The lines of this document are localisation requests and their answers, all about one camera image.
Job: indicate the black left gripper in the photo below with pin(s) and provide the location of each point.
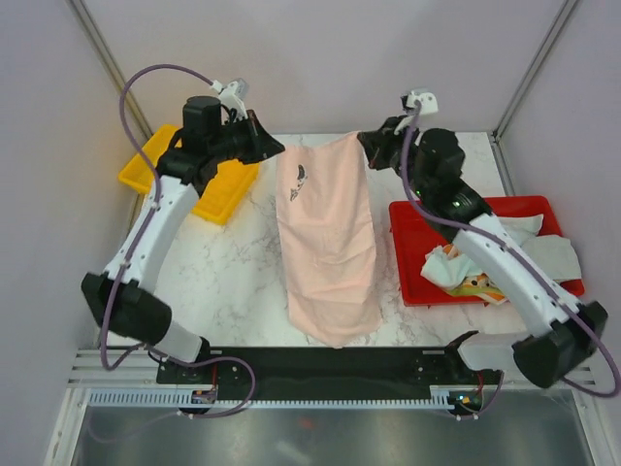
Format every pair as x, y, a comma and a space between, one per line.
261, 146

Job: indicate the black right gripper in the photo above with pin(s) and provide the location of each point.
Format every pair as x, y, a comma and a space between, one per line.
377, 143

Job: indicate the pink waffle towel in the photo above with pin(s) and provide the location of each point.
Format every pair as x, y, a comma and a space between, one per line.
327, 241

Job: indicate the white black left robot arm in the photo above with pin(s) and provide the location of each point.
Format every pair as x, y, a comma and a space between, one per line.
122, 298

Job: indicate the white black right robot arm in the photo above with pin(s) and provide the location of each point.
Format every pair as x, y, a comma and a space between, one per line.
562, 331

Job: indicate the yellow plastic tray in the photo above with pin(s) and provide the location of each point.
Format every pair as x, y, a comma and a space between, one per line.
222, 195

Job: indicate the light blue white towel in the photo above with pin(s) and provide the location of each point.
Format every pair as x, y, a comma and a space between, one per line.
447, 267

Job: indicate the orange patterned towel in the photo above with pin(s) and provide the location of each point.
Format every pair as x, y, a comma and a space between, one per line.
474, 283

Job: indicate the grey terry towel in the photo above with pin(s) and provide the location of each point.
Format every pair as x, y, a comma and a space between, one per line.
554, 254

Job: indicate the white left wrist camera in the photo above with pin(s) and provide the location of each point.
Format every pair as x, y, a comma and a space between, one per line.
232, 95

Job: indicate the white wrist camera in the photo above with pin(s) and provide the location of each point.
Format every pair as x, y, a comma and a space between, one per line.
419, 101
232, 95

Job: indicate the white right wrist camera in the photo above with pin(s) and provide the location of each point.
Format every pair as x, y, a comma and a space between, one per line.
419, 101

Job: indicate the aluminium frame post left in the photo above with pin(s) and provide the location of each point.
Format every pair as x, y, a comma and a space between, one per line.
96, 39

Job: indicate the aluminium frame post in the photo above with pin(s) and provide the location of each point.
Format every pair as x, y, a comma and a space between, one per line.
546, 47
96, 39

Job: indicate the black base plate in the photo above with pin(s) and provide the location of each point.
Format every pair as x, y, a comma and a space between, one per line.
313, 373

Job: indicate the aluminium frame post right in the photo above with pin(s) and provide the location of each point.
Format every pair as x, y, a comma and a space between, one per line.
546, 47

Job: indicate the white slotted cable duct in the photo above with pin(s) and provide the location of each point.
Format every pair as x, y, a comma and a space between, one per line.
437, 399

